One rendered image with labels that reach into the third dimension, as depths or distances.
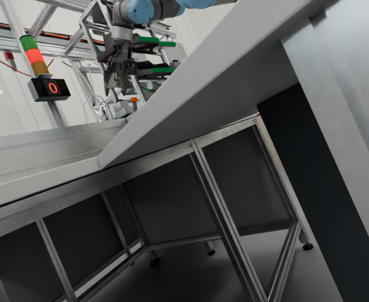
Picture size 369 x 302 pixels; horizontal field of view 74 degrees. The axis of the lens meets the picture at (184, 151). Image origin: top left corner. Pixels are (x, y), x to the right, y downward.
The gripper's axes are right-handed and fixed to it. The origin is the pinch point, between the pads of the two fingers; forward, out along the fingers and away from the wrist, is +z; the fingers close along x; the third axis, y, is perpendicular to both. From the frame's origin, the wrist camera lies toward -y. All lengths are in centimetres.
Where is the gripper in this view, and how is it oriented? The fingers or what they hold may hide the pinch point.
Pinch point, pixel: (114, 93)
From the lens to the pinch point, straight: 105.5
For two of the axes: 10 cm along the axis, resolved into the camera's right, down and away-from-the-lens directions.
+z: -1.6, 9.2, 3.5
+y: 8.3, 3.2, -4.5
